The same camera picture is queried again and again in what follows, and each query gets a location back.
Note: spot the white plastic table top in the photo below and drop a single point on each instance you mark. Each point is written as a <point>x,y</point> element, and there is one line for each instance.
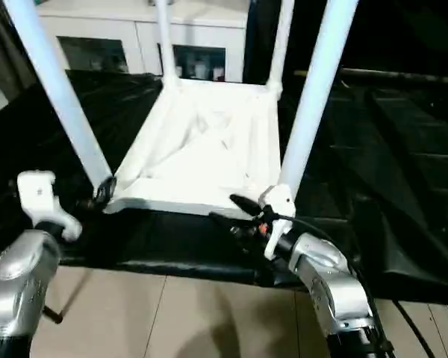
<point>209,149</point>

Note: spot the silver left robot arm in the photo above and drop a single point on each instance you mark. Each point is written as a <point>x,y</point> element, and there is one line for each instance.
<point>18,283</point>

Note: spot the thin dark metal rod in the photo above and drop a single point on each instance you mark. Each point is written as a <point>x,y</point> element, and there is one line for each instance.
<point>54,315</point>

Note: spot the small white cup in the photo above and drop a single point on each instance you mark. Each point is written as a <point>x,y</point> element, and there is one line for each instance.
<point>218,73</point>

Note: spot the plain white cup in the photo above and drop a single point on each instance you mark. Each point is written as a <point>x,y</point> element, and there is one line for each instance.
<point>178,71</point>

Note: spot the patterned white cup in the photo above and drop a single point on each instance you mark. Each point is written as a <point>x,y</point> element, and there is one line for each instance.
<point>199,69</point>

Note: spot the black mat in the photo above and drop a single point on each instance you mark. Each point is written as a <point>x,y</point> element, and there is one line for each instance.
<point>395,168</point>

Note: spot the white cabinet with glass doors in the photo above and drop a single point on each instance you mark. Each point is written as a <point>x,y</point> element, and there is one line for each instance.
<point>134,26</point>

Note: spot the black box with gold label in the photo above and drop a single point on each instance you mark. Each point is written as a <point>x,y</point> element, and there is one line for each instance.
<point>261,37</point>

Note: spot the dark long bar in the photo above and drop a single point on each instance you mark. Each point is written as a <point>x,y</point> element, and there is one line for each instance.
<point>395,76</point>

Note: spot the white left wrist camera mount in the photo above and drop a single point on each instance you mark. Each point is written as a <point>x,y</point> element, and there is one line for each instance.
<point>37,194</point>

